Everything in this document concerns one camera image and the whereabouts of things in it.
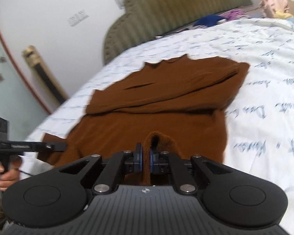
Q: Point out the white script-printed quilt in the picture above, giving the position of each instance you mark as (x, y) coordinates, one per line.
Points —
(259, 66)

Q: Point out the person's left hand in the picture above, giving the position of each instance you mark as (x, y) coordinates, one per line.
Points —
(8, 180)

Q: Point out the dark blue cloth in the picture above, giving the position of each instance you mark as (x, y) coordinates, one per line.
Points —
(208, 20)

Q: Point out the pink clothes pile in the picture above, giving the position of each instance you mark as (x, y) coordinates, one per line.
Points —
(274, 0)

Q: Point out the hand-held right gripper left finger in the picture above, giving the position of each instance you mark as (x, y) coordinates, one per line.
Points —
(138, 160)

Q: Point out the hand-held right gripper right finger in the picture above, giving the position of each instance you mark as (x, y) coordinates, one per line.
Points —
(152, 161)

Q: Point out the purple cloth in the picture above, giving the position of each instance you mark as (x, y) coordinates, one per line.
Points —
(235, 14)

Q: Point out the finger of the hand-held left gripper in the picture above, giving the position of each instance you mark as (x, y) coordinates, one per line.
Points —
(34, 146)

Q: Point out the wooden framed board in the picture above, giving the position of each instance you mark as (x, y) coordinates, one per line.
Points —
(45, 76)

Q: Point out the brown knit sweater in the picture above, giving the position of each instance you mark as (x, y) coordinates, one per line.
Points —
(149, 90)

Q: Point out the olive padded headboard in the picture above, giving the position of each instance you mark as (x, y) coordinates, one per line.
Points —
(174, 9)

